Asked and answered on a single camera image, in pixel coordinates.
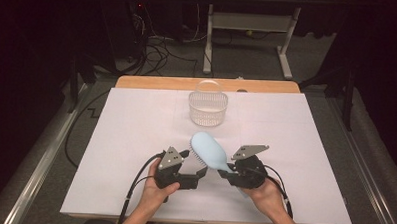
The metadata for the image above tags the light blue hairbrush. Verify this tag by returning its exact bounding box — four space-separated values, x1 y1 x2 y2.
187 131 236 173

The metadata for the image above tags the left hand-held gripper black cable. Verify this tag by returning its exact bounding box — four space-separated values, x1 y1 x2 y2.
116 150 166 224

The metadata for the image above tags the person's right hand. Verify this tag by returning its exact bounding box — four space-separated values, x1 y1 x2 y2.
239 176 287 220

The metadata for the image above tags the black metal stand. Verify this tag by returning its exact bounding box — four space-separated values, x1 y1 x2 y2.
297 62 358 132
66 50 101 115

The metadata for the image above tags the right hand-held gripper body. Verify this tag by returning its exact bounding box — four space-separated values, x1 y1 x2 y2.
228 143 270 190

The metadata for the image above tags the white metal desk frame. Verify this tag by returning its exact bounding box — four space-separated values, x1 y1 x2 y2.
202 3 303 82

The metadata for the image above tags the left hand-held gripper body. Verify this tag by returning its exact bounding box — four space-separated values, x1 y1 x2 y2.
153 145 201 191

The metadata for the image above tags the tangle of floor cables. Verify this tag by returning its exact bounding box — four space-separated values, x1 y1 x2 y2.
127 3 202 78

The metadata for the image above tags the long black floor cable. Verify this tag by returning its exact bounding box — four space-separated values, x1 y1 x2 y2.
63 88 111 170

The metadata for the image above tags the white plastic basket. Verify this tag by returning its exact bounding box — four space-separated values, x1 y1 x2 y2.
187 79 230 129

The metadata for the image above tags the aluminium floor rail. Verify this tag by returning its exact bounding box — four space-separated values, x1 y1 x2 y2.
1 79 89 224
326 96 397 224

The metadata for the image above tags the right hand-held gripper black cable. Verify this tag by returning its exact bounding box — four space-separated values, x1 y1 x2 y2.
261 164 296 220

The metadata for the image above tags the person's left hand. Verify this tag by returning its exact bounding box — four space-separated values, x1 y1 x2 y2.
139 157 183 214

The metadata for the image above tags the white table mat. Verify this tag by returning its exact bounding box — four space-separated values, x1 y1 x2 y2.
60 84 357 224

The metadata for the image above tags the hand-held gripper black cable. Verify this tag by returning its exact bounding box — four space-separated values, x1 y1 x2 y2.
116 150 166 224
261 164 296 220

